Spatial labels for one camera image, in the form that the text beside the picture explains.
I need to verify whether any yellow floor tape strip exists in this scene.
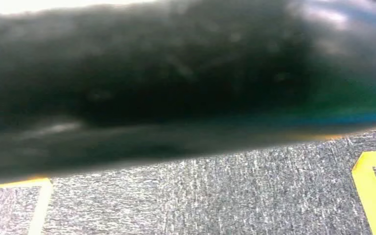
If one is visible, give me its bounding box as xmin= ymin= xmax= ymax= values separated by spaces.
xmin=0 ymin=177 xmax=53 ymax=235
xmin=352 ymin=151 xmax=376 ymax=235

